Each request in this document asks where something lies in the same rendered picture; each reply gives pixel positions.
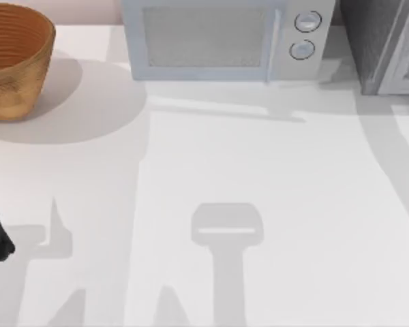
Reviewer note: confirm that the microwave oven door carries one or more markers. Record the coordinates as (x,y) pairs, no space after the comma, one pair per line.
(204,37)

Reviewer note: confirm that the pale microwave oven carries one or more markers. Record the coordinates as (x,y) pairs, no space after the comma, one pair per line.
(303,68)

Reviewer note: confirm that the round microwave knob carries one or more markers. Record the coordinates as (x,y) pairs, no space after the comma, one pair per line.
(307,21)
(302,49)

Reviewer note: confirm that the brown woven basket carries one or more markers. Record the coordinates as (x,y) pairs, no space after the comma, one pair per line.
(17,81)

